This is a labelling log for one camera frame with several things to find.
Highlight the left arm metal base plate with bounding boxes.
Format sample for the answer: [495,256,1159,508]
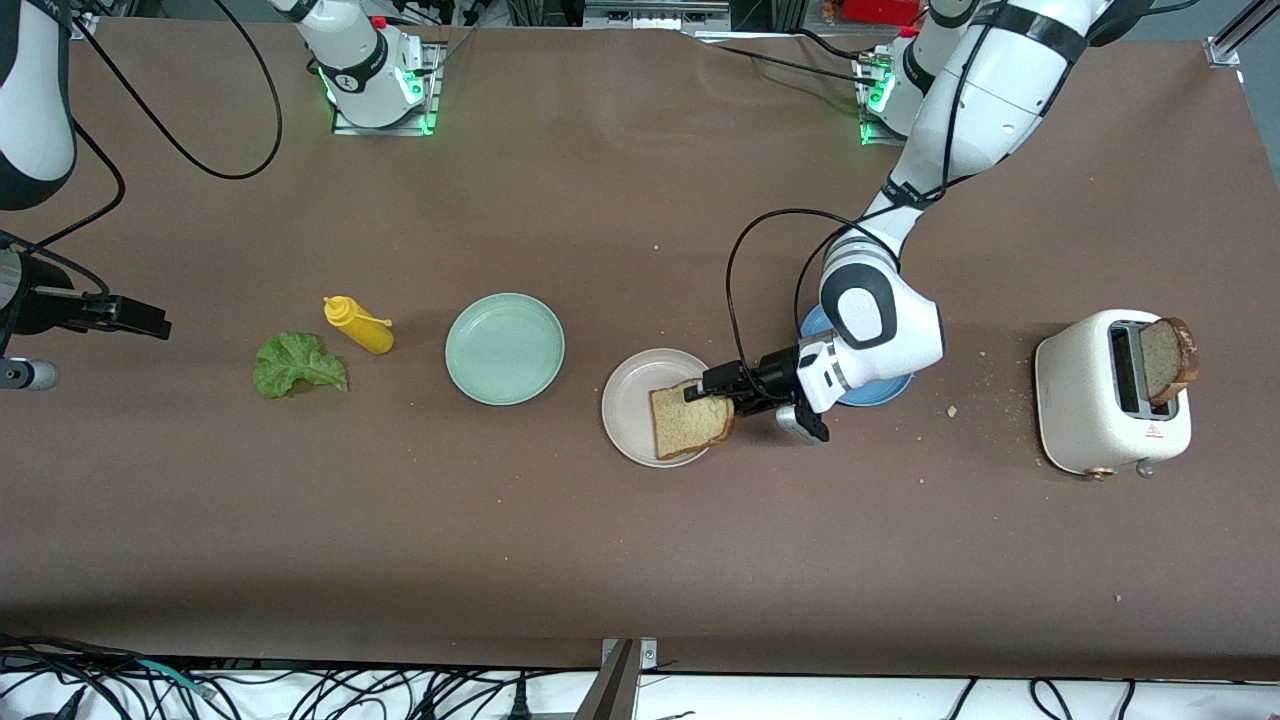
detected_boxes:
[858,55,906,147]

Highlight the green lettuce leaf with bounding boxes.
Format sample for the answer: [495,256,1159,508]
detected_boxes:
[253,331,350,400]

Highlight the white toaster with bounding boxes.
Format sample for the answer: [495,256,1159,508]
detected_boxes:
[1034,308,1193,482]

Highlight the teal cable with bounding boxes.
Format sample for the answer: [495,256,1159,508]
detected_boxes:
[135,657,216,696]

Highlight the silver aluminium frame profile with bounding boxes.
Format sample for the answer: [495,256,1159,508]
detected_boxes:
[1205,0,1280,69]

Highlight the mint green plate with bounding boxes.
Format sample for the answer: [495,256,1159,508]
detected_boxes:
[445,292,566,407]

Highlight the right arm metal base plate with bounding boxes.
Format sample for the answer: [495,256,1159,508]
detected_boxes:
[332,40,446,137]

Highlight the aluminium profile bracket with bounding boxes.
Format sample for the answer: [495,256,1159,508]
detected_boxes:
[575,637,659,720]

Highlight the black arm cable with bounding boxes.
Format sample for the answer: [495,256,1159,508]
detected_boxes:
[0,0,284,301]
[725,10,1011,386]

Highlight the yellow mustard squeeze bottle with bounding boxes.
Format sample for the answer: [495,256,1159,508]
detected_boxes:
[323,295,395,355]

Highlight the blue plate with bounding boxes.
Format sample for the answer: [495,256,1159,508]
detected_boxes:
[798,303,915,408]

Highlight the beige plate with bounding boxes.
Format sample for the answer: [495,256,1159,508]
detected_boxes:
[601,348,721,469]

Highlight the black cable on table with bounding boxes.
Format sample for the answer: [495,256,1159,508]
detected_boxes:
[690,28,886,89]

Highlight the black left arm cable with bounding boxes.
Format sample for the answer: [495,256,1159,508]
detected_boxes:
[725,10,1011,386]

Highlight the brown bread slice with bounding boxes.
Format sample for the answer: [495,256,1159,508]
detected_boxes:
[650,378,737,462]
[1140,317,1199,406]

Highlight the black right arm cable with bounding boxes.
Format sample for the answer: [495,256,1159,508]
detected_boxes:
[0,0,284,301]

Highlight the red box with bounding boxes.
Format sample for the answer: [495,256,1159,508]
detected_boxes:
[840,0,926,26]

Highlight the grey metal box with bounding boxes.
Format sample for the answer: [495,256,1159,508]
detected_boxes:
[583,0,733,31]

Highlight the tangled black floor cables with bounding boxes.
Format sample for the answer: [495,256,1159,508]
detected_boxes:
[0,632,601,720]

